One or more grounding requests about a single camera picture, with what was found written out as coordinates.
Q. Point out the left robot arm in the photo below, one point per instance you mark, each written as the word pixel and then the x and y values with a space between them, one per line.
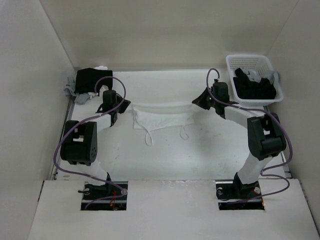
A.
pixel 79 144

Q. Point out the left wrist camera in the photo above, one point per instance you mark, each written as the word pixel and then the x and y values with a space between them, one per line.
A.
pixel 103 88

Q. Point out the white tank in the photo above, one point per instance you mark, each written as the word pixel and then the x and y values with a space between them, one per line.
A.
pixel 101 68
pixel 150 118

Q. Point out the grey tank top in basket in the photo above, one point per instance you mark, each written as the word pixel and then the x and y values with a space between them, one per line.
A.
pixel 253 76

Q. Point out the black tank tops in basket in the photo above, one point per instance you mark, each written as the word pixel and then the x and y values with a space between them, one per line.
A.
pixel 250 90

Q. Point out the white tank top in stack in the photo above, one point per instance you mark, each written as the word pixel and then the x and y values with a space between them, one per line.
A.
pixel 101 68

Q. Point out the folded black tank top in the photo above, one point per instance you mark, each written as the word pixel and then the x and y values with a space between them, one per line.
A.
pixel 87 78

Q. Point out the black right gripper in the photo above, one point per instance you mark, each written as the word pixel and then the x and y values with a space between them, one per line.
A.
pixel 200 101

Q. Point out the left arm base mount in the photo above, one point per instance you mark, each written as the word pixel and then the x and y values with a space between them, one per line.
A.
pixel 102 198

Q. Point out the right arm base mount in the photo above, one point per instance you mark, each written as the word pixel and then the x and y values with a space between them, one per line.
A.
pixel 235 196

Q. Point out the white plastic basket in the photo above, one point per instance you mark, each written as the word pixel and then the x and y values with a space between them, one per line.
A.
pixel 259 63

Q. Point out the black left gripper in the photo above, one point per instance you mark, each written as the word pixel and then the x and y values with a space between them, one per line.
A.
pixel 125 104

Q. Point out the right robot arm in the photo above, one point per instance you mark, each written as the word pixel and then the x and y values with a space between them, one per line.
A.
pixel 265 139

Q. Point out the grey tank top under stack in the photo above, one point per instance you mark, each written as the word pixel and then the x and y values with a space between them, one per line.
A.
pixel 79 98

